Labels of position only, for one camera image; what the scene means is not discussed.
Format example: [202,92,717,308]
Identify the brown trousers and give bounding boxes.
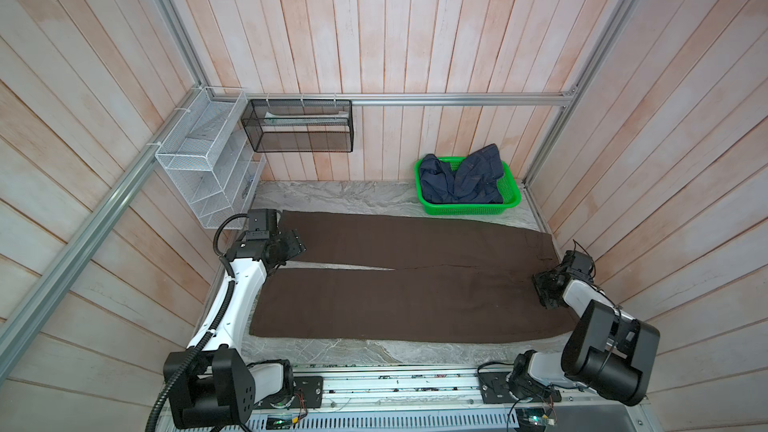
[250,211,577,344]

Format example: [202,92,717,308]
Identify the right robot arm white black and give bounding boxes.
[507,269,661,406]

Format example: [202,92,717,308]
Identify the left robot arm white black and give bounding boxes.
[146,230,305,431]

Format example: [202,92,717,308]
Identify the navy blue trousers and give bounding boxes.
[417,144,504,204]

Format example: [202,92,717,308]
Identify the green plastic basket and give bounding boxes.
[413,155,522,216]

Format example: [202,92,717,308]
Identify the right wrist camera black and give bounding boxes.
[563,250,596,283]

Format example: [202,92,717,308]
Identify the white wire mesh shelf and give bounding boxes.
[156,87,265,230]

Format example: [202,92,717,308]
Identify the black mesh wall basket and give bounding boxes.
[241,98,355,154]

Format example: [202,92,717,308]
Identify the aluminium mounting rail base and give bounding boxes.
[152,362,649,432]

